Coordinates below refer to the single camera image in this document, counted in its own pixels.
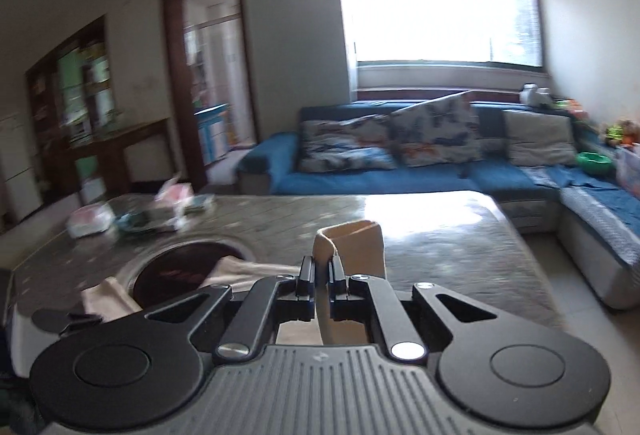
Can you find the cream knit garment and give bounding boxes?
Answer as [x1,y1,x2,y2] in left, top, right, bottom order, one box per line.
[81,219,386,345]

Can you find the white tissue packet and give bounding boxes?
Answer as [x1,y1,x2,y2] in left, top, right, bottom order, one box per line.
[66,203,115,239]

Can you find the black round induction cooktop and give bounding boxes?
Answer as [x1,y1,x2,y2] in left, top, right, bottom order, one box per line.
[128,239,252,308]

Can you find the green card box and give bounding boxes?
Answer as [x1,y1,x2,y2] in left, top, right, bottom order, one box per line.
[183,194,215,215]

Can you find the pink tissue pack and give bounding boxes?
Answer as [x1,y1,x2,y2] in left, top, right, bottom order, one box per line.
[154,174,194,218]

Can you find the left butterfly pillow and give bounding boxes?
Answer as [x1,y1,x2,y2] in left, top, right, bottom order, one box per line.
[298,114,396,173]

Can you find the butterfly pillow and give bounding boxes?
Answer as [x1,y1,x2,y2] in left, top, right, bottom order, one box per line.
[298,114,396,173]
[390,92,483,168]

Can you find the dark wooden chair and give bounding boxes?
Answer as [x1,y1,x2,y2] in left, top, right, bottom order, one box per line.
[62,118,177,197]

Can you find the blue white cabinet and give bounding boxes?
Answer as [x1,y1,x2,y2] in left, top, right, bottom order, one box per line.
[194,103,230,166]

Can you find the right butterfly pillow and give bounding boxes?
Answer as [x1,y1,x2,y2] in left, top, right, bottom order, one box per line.
[390,92,483,168]

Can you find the dark wooden shelf cabinet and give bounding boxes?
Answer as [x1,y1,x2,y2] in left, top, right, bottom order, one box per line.
[26,16,115,202]

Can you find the blue sectional sofa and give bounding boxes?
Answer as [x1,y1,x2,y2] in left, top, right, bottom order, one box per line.
[236,102,639,311]

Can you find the grey plain cushion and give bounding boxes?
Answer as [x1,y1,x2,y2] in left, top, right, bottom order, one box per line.
[503,110,577,166]

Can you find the panda plush toy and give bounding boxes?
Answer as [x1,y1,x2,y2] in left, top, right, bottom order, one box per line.
[520,83,554,108]

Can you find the green plastic bowl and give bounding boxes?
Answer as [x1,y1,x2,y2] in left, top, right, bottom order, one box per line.
[576,151,614,176]

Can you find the window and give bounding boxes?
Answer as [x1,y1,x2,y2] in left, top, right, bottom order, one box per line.
[348,0,544,70]

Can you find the clear plastic storage box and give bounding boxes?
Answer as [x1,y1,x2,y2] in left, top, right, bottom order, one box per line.
[616,148,640,199]

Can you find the small plush toys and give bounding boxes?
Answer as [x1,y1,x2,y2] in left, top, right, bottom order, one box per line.
[603,120,639,148]

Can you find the brown wooden door frame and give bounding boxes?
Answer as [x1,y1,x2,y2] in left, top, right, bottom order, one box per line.
[162,0,262,190]

